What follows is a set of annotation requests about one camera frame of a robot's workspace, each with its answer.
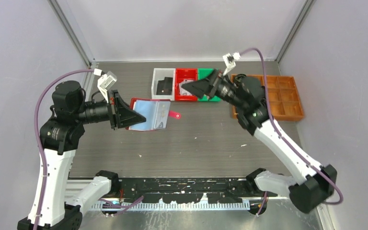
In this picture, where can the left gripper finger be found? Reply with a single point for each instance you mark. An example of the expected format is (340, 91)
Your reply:
(123, 109)
(129, 119)

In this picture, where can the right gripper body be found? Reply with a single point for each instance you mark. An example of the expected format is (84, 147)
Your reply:
(220, 87)

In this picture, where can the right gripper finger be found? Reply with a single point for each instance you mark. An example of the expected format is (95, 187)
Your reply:
(200, 90)
(210, 79)

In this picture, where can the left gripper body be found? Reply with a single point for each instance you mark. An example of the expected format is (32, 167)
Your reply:
(98, 111)

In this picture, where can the red card holder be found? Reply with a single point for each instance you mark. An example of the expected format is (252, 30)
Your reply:
(156, 112)

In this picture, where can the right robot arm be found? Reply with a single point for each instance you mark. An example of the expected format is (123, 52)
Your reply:
(254, 115)

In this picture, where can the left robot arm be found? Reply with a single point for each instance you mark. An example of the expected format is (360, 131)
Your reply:
(58, 139)

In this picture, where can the white card in red bin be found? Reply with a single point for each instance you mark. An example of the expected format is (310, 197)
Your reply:
(182, 91)

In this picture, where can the black card in white bin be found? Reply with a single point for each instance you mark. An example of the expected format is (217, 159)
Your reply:
(165, 86)

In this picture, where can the green plastic bin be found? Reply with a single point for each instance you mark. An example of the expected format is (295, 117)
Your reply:
(203, 73)

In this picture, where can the rolled black belt top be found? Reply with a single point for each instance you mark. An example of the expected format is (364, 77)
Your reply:
(239, 77)

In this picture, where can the red plastic bin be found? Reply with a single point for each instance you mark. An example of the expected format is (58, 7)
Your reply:
(184, 75)

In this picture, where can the white plastic bin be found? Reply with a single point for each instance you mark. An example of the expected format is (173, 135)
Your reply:
(159, 74)

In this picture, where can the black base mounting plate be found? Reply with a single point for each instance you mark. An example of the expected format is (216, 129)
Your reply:
(185, 190)

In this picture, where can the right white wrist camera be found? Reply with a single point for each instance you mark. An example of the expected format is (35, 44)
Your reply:
(229, 60)

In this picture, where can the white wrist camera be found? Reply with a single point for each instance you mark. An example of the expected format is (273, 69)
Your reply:
(229, 60)
(105, 83)

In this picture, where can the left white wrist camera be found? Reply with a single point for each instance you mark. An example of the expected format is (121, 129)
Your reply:
(105, 83)

